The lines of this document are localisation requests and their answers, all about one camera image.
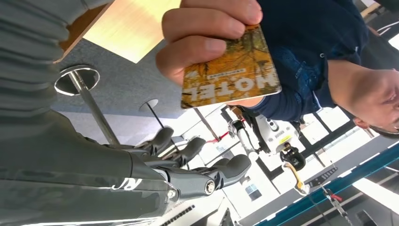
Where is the teal metal beam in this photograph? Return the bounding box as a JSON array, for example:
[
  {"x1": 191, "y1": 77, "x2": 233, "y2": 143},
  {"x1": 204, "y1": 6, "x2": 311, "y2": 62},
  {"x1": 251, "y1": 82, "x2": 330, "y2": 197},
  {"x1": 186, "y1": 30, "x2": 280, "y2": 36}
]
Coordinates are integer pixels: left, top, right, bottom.
[{"x1": 255, "y1": 143, "x2": 399, "y2": 226}]

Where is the chrome stanchion post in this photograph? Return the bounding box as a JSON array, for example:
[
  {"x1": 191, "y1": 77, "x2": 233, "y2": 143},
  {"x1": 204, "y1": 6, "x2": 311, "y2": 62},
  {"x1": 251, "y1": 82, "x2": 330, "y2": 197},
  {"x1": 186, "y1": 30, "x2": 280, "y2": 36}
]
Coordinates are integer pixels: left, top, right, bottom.
[
  {"x1": 54, "y1": 65, "x2": 120, "y2": 145},
  {"x1": 138, "y1": 99, "x2": 165, "y2": 129}
]

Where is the person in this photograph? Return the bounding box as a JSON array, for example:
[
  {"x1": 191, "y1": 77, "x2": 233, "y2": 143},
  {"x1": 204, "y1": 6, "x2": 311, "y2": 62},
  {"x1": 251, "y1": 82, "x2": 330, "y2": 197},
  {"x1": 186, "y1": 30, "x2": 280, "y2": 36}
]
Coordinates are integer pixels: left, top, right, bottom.
[{"x1": 246, "y1": 0, "x2": 399, "y2": 139}]

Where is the white robot with black gripper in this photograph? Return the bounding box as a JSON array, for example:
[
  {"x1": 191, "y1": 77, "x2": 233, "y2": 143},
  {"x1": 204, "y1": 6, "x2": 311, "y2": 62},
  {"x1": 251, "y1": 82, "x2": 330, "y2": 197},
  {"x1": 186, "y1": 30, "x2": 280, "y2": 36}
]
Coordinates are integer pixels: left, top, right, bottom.
[{"x1": 227, "y1": 106, "x2": 311, "y2": 196}]

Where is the red clamp on chain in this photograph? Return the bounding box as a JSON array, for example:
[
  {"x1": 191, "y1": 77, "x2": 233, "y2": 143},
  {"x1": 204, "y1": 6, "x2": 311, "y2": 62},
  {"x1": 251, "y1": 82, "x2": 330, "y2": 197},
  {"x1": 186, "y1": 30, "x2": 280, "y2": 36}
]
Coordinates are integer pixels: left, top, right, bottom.
[{"x1": 321, "y1": 186, "x2": 354, "y2": 226}]

